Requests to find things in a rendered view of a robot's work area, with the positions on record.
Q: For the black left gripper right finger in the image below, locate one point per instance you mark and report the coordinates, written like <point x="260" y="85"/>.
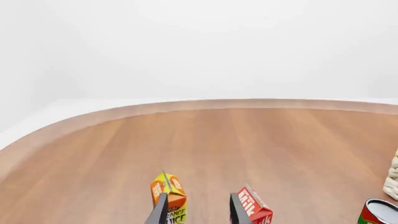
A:
<point x="238" y="213"/>

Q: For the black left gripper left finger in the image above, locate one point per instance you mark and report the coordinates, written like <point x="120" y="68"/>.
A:
<point x="159" y="213"/>

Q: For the red milk carton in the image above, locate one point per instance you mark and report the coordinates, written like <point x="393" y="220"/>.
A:
<point x="256" y="206"/>

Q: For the red and green tin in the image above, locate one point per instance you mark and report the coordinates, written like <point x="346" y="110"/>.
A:
<point x="377" y="213"/>

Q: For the orange juice carton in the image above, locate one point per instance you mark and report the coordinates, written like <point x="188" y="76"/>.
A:
<point x="175" y="198"/>

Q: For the pale woven basket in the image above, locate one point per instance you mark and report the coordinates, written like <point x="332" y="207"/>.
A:
<point x="392" y="179"/>

